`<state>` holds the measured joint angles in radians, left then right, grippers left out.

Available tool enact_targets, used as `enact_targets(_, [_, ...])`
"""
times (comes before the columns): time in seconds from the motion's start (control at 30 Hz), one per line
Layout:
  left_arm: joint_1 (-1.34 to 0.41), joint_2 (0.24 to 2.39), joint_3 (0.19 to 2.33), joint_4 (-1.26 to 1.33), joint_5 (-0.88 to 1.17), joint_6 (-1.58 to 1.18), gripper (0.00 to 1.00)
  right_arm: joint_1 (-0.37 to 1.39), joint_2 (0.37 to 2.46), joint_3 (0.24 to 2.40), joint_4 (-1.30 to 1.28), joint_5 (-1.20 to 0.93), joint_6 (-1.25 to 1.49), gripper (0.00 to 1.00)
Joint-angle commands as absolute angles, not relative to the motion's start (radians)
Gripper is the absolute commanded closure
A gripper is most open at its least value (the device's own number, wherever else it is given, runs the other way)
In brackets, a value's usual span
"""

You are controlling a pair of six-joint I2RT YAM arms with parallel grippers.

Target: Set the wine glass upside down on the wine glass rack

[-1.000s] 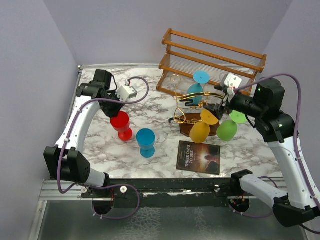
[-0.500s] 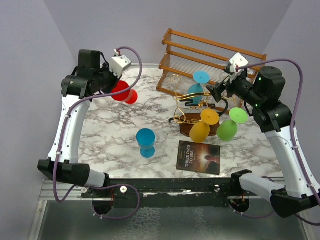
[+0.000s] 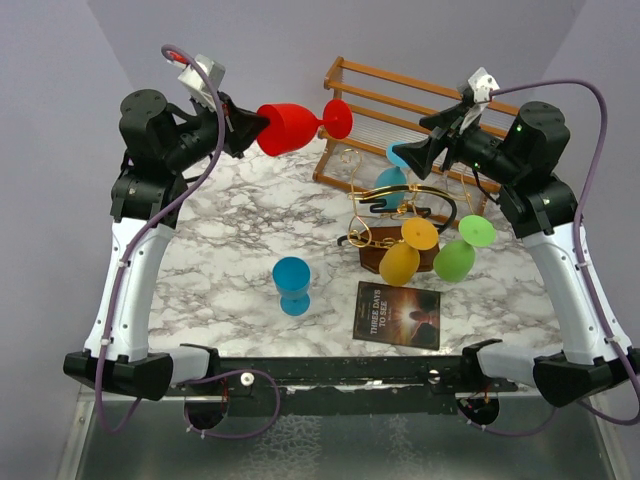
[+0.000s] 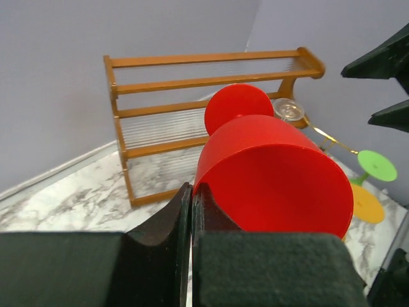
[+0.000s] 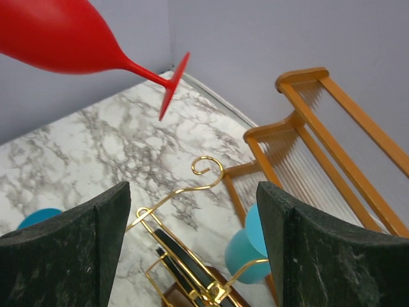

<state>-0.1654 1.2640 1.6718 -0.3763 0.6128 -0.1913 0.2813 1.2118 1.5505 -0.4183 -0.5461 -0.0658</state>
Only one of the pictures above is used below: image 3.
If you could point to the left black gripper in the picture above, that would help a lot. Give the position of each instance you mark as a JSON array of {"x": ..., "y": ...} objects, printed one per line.
[{"x": 242, "y": 127}]

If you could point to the red plastic wine glass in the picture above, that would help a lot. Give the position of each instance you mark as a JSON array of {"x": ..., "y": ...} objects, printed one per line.
[{"x": 292, "y": 126}]

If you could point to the yellow plastic wine glass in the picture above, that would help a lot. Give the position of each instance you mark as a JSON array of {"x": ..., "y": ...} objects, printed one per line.
[{"x": 402, "y": 260}]

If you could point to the light blue plastic wine glass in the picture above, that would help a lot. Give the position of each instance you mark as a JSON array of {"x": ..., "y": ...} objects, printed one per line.
[{"x": 395, "y": 175}]

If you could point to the dark book three days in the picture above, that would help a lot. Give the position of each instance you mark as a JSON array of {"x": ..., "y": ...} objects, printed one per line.
[{"x": 399, "y": 316}]

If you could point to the wooden two-tier shelf rack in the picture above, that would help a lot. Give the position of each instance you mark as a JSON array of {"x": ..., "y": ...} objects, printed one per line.
[{"x": 386, "y": 108}]

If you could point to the clear wine glass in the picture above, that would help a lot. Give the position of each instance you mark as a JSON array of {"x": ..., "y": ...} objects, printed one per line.
[{"x": 447, "y": 173}]

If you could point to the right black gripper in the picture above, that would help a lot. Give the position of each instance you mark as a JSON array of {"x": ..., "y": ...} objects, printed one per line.
[{"x": 421, "y": 154}]

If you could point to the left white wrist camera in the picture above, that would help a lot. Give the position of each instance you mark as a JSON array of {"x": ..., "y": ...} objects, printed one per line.
[{"x": 193, "y": 81}]

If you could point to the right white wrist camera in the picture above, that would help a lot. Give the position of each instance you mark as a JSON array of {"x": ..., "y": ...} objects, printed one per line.
[{"x": 482, "y": 85}]

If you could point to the gold wire wine glass rack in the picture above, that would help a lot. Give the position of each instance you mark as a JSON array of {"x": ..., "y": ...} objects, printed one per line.
[{"x": 373, "y": 228}]

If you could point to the green plastic wine glass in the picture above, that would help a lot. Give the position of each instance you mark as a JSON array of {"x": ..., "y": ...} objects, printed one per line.
[{"x": 454, "y": 262}]

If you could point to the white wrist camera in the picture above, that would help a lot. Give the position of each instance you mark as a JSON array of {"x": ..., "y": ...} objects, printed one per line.
[
  {"x": 193, "y": 81},
  {"x": 482, "y": 85}
]

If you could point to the black metal base rail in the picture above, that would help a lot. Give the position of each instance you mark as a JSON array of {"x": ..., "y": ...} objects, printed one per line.
[{"x": 329, "y": 386}]

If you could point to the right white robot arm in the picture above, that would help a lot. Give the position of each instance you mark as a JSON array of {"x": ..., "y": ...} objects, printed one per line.
[{"x": 544, "y": 213}]

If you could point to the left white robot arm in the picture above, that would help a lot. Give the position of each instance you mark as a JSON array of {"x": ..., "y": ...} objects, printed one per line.
[{"x": 162, "y": 141}]

